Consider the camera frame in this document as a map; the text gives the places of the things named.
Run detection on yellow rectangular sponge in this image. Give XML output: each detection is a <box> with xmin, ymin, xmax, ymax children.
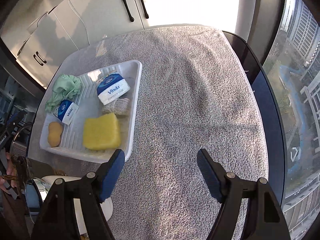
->
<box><xmin>82</xmin><ymin>113</ymin><xmax>121</xmax><ymax>151</ymax></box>

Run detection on round yellow sponge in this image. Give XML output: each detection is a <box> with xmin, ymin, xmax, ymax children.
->
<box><xmin>47</xmin><ymin>122</ymin><xmax>63</xmax><ymax>147</ymax></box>

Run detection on grey knitted cloth roll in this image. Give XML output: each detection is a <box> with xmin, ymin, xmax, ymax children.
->
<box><xmin>102</xmin><ymin>98</ymin><xmax>131</xmax><ymax>116</ymax></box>

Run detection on small blue tissue pack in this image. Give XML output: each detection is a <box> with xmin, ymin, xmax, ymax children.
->
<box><xmin>53</xmin><ymin>99</ymin><xmax>79</xmax><ymax>125</ymax></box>

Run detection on blue white tissue pack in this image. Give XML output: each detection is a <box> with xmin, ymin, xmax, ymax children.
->
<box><xmin>96</xmin><ymin>72</ymin><xmax>130</xmax><ymax>105</ymax></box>

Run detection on mint green satin scrunchie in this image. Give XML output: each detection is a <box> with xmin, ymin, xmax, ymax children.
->
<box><xmin>45</xmin><ymin>74</ymin><xmax>82</xmax><ymax>113</ymax></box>

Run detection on person hand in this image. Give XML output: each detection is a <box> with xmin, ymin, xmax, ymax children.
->
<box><xmin>1</xmin><ymin>152</ymin><xmax>17</xmax><ymax>194</ymax></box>

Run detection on white plastic tray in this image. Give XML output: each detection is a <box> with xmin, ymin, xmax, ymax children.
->
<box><xmin>39</xmin><ymin>60</ymin><xmax>143</xmax><ymax>164</ymax></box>

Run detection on white jar chrome lid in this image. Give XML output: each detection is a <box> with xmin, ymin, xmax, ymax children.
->
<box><xmin>25</xmin><ymin>176</ymin><xmax>114</xmax><ymax>239</ymax></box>

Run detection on white cabinet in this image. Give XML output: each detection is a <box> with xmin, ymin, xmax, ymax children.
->
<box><xmin>1</xmin><ymin>0</ymin><xmax>240</xmax><ymax>87</ymax></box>

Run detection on black cabinet handle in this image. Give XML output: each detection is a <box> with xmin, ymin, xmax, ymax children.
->
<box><xmin>33</xmin><ymin>54</ymin><xmax>43</xmax><ymax>66</ymax></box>
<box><xmin>35</xmin><ymin>51</ymin><xmax>47</xmax><ymax>64</ymax></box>
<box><xmin>140</xmin><ymin>0</ymin><xmax>149</xmax><ymax>19</ymax></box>
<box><xmin>122</xmin><ymin>0</ymin><xmax>135</xmax><ymax>22</ymax></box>

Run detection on white charging cable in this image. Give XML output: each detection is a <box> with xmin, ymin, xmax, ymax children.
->
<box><xmin>63</xmin><ymin>0</ymin><xmax>91</xmax><ymax>46</ymax></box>

